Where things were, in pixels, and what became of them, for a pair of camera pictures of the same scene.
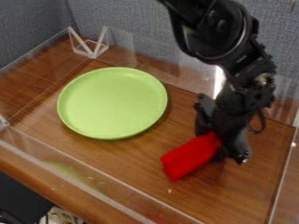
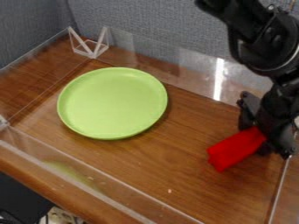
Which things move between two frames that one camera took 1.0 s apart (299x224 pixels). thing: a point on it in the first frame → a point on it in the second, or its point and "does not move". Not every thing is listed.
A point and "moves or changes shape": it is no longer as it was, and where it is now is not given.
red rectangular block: x=189 y=155 moves or changes shape
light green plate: x=112 y=103 does not move
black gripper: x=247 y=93 → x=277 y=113
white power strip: x=60 y=216 does not move
